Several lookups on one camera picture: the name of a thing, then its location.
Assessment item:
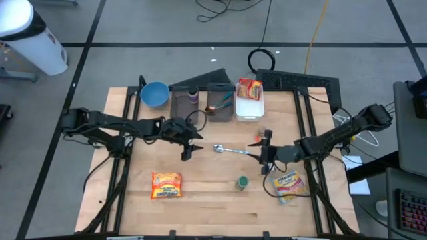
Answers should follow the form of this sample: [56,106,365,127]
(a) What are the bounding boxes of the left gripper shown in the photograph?
[161,117,204,161]

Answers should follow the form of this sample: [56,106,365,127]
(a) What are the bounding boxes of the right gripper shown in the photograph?
[247,129,303,175]

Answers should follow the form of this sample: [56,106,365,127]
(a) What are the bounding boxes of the blue white patterned handle spoon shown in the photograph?
[213,143,252,156]

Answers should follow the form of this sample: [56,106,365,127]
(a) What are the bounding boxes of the iridescent purple spoon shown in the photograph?
[205,101,234,116]

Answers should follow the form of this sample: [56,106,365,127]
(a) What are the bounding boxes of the red ramen noodle packet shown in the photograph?
[237,77,264,101]

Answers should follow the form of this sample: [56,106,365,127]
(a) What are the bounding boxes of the grey translucent bin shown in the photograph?
[205,82,235,123]
[169,85,200,126]

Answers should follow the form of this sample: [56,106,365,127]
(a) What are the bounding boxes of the green lid spice jar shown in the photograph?
[234,175,250,191]

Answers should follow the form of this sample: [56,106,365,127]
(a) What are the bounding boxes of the white plastic bin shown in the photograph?
[234,81,266,123]

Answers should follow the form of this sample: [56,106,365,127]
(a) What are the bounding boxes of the blue yellow ramen noodle packet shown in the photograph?
[269,169,310,205]

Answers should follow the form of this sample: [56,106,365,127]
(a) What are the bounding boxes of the orange ramen noodle packet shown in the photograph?
[150,171,183,200]

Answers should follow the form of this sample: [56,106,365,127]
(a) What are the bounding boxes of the blue bowl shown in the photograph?
[140,81,171,108]

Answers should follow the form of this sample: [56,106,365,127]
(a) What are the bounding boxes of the white paper sheet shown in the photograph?
[342,155,372,196]

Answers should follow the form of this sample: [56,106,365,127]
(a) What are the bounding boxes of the white computer mouse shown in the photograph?
[375,199,390,218]

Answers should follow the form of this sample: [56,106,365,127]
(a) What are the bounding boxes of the grey desk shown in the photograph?
[392,81,427,177]
[385,166,427,240]

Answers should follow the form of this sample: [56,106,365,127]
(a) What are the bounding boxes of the backlit computer keyboard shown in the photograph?
[395,188,427,237]

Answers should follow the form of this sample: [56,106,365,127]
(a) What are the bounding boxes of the black computer box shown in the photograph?
[412,75,427,120]

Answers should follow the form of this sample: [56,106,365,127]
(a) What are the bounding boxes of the white trash can black rim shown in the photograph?
[0,0,69,77]

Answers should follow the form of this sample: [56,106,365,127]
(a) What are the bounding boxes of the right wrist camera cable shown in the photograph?
[262,161,313,199]

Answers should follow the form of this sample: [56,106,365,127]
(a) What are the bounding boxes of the black aluminium table frame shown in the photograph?
[79,75,360,240]

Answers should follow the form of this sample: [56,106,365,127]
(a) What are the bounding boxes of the coiled black floor cable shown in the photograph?
[247,48,276,75]

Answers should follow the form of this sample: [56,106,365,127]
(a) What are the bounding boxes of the black hanging cord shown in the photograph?
[261,0,273,51]

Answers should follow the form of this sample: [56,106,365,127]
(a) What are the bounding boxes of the yellow power cord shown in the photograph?
[303,0,330,75]

